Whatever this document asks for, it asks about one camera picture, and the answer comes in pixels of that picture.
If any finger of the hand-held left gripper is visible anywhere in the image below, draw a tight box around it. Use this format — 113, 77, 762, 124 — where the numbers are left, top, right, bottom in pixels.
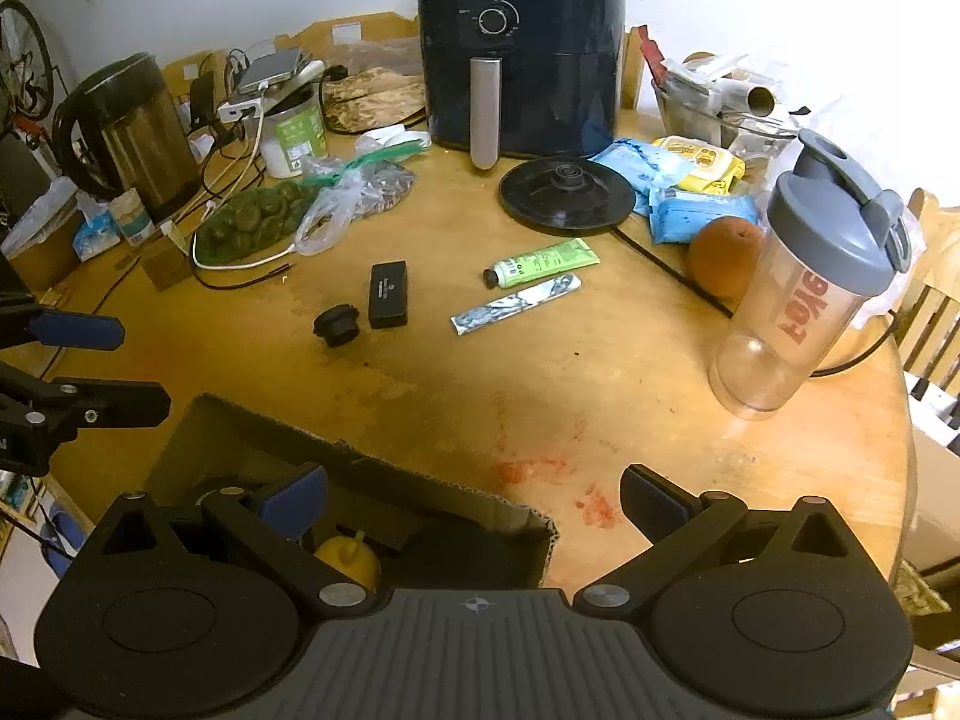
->
0, 289, 126, 352
0, 361, 172, 475

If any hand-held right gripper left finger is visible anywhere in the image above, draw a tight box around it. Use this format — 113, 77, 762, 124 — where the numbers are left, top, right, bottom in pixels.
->
94, 463, 383, 611

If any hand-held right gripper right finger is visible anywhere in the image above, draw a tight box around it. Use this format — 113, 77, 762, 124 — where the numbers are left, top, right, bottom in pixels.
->
574, 463, 875, 611

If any tan round wooden block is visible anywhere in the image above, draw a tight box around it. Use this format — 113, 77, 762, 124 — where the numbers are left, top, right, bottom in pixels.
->
313, 530, 380, 590

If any brown cardboard box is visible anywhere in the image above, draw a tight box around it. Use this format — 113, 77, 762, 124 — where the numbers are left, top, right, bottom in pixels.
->
142, 392, 560, 592

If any light blue tissue pack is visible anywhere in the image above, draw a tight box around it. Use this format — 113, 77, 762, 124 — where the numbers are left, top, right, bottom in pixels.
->
71, 210, 122, 263

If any cardboard box with plastic bag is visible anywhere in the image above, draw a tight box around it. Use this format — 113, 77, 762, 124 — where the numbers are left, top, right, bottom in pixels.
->
0, 178, 85, 295

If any small wooden box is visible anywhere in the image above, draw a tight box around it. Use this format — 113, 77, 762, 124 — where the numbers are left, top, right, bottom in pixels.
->
141, 221, 194, 291

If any small striped cup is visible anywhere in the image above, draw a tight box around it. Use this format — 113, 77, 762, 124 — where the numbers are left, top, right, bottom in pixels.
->
109, 187, 156, 248

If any black lens cap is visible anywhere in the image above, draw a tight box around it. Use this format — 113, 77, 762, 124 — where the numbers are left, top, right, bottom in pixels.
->
313, 303, 361, 348

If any steel electric kettle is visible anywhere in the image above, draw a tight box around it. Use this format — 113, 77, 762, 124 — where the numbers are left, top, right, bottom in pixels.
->
51, 52, 203, 222

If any black rectangular box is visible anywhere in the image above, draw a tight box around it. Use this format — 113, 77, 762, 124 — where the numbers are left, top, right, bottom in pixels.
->
367, 261, 410, 329

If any silver sachet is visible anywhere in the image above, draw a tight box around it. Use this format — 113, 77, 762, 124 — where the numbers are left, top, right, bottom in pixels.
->
450, 274, 582, 336

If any clear shaker bottle grey lid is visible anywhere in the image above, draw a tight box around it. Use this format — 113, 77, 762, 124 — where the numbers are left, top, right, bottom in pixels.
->
709, 129, 912, 421

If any orange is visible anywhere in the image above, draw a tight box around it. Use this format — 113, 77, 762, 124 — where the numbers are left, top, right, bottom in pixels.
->
688, 216, 766, 299

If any black power adapter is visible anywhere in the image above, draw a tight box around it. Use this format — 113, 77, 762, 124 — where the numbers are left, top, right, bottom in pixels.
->
187, 75, 220, 130

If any green tube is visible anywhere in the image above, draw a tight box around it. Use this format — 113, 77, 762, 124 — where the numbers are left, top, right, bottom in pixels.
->
482, 238, 601, 291

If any bicycle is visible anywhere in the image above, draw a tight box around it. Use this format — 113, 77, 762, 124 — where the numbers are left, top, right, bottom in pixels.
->
0, 0, 59, 152

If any clear plastic bag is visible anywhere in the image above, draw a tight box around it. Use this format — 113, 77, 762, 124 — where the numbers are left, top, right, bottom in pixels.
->
295, 157, 417, 256

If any white tub green label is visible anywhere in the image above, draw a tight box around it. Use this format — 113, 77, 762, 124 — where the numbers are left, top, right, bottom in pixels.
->
262, 86, 329, 179

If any checkered cloth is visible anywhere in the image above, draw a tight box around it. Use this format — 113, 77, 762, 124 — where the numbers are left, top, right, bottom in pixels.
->
906, 373, 960, 455

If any black kettle base disc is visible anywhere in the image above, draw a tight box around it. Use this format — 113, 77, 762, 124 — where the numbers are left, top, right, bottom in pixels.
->
499, 156, 638, 233

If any grey smartphone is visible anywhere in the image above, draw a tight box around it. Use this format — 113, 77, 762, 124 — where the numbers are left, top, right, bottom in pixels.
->
236, 47, 312, 95

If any wooden chair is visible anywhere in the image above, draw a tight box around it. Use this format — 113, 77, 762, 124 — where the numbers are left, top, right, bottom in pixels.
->
161, 11, 425, 107
892, 187, 960, 391

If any light blue wipes pack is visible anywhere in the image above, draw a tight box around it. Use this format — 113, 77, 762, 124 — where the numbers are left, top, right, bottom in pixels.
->
589, 137, 695, 215

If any yellow wipes pack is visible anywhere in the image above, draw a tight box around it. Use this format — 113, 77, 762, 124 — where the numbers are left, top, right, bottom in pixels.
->
649, 135, 747, 194

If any white paper strip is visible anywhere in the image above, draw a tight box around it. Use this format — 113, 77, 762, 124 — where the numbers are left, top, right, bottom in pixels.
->
354, 127, 432, 158

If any glass bowl with packets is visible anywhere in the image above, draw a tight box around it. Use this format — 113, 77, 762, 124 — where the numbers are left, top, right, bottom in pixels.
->
651, 26, 800, 160

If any wooden chair back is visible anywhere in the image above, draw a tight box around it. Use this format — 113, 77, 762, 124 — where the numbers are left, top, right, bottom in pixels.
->
161, 11, 425, 107

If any cardboard foil roll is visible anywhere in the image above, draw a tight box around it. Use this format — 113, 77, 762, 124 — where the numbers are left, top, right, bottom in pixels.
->
716, 75, 786, 119

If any dark blue air fryer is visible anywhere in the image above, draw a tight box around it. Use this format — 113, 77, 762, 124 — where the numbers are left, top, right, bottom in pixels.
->
415, 0, 626, 170

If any thin black cable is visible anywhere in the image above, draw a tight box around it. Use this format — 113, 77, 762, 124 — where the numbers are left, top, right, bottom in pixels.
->
196, 261, 295, 292

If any black power cord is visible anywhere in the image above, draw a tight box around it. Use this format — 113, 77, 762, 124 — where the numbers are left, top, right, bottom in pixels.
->
611, 225, 901, 377

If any white usb cable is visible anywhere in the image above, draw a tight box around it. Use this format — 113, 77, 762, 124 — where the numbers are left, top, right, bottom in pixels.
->
191, 94, 297, 271

